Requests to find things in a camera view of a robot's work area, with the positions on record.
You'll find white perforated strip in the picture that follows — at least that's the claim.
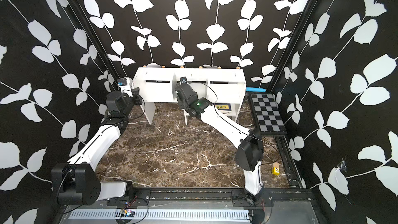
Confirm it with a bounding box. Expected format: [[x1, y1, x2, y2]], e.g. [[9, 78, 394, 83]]
[[69, 209, 250, 222]]

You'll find small yellow wooden block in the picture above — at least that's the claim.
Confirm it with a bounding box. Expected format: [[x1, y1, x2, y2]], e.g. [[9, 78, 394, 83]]
[[272, 162, 280, 175]]

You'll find black white checkerboard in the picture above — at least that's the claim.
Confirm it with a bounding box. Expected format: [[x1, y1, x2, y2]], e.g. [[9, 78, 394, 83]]
[[248, 92, 287, 136]]

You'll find small circuit board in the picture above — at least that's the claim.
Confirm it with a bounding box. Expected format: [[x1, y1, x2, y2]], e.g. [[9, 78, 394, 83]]
[[118, 209, 135, 219]]

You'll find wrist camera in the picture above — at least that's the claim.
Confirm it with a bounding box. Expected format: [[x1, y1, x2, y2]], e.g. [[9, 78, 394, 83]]
[[179, 77, 188, 85], [117, 77, 133, 97]]

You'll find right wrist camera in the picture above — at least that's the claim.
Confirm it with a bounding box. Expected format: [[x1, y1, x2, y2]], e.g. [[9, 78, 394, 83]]
[[179, 77, 188, 85]]

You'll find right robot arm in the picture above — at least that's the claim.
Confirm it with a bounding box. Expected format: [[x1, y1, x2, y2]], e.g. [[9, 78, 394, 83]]
[[175, 77, 264, 201]]

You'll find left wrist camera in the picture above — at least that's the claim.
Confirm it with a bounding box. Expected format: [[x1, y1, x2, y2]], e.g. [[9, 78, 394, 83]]
[[117, 77, 133, 97]]

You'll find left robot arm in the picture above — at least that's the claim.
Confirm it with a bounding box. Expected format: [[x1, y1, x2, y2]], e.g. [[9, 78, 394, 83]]
[[51, 88, 143, 205]]

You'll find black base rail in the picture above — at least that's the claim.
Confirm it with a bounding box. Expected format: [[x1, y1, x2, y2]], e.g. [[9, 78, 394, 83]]
[[107, 187, 316, 208]]

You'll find white wooden bookshelf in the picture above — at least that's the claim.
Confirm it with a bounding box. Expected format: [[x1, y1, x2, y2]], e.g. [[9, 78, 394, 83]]
[[133, 67, 246, 124]]

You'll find dark blue book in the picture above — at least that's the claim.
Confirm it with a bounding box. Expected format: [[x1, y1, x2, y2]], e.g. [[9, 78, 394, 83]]
[[215, 103, 232, 112]]

